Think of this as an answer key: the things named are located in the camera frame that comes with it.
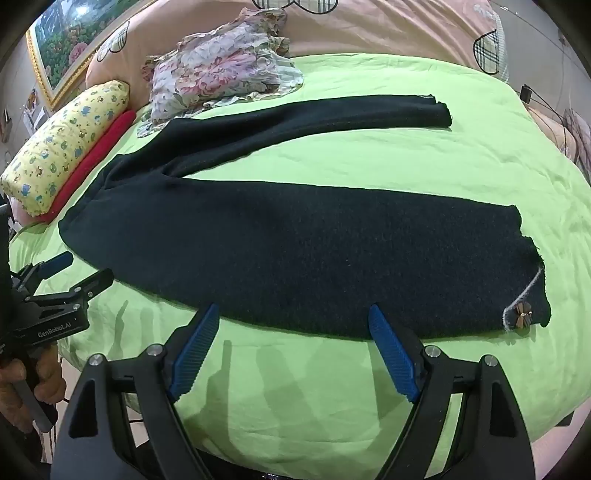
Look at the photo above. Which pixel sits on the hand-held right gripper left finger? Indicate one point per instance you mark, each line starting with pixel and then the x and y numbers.
pixel 198 350

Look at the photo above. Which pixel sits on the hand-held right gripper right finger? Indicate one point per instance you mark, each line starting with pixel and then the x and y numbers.
pixel 392 350

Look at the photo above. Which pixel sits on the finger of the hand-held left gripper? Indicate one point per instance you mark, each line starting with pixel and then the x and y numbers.
pixel 60 262
pixel 94 281

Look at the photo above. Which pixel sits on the person's left hand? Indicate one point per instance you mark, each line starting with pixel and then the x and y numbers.
pixel 48 374

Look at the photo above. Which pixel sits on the yellow printed pillow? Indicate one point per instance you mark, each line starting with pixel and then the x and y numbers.
pixel 64 138

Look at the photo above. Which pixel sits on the red pillow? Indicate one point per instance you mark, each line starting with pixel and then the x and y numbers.
pixel 106 138

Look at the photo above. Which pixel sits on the green bed sheet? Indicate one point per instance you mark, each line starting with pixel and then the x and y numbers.
pixel 369 157

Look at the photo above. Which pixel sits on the gold framed landscape painting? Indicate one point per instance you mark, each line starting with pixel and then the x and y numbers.
pixel 60 41

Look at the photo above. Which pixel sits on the floral ruffled cloth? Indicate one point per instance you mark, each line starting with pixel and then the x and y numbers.
pixel 217 69

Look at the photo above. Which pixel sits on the pink bedding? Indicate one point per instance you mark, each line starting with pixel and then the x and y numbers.
pixel 561 134

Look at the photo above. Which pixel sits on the small black device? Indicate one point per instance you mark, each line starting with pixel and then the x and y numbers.
pixel 527 92

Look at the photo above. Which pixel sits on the pink plaid-heart headboard cushion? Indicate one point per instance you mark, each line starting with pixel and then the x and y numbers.
pixel 369 27

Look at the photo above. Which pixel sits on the wall photos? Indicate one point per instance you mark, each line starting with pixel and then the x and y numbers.
pixel 33 108

